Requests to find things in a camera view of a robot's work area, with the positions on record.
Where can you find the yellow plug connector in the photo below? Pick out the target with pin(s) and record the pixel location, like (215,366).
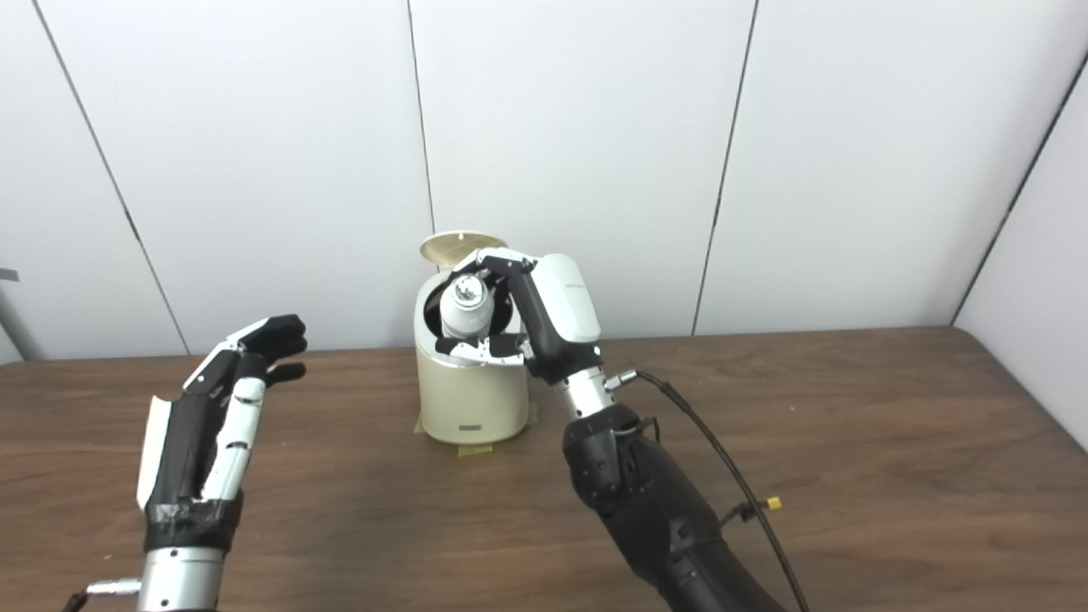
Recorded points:
(772,503)

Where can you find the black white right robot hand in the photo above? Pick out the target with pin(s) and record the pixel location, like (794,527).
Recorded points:
(561,314)

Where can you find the cream round bin lid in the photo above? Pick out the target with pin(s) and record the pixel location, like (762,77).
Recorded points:
(455,246)

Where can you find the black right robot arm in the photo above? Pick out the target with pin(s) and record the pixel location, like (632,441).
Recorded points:
(654,510)

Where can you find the cream-colored round bin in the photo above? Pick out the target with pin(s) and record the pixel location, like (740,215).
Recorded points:
(467,399)

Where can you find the small white plastic bottle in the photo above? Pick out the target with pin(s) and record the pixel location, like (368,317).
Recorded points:
(466,310)

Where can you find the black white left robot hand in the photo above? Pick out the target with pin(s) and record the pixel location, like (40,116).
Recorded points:
(183,459)

